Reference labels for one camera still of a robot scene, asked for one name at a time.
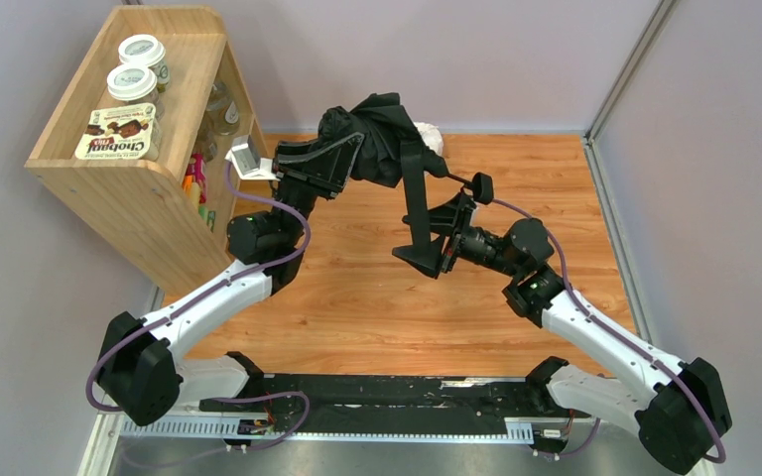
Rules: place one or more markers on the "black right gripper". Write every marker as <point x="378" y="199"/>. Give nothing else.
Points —
<point x="449" y="227"/>

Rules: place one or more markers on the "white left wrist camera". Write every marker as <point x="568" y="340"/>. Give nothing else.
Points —
<point x="248" y="162"/>

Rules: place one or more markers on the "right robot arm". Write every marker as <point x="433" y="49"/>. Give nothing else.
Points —
<point x="676" y="408"/>

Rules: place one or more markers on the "Chobani yogurt flip pack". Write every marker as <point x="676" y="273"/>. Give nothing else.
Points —
<point x="129" y="132"/>

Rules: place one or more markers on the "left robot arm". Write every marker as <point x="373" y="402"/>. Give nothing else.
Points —
<point x="143" y="370"/>

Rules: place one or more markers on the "aluminium frame rail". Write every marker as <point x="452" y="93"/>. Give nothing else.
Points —
<point x="245" y="431"/>

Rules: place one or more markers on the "wooden shelf unit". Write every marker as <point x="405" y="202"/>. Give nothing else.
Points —
<point x="139" y="206"/>

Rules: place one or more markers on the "white lidded cup near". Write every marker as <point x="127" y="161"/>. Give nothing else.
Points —
<point x="135" y="84"/>

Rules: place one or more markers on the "black folding umbrella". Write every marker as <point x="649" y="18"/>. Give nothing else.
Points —
<point x="393" y="151"/>

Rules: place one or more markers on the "white lidded cup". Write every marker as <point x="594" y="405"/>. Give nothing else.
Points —
<point x="148" y="51"/>
<point x="135" y="84"/>

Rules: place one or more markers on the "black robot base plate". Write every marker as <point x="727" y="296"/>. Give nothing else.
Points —
<point x="383" y="404"/>

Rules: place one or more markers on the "corner aluminium post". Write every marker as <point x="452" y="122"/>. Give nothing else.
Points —
<point x="651" y="31"/>

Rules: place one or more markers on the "white lidded cup far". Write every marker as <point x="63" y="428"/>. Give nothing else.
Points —
<point x="148" y="51"/>

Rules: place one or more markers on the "white paper towel roll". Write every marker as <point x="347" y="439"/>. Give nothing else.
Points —
<point x="432" y="138"/>

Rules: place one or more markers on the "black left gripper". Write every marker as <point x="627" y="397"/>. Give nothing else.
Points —
<point x="318" y="170"/>

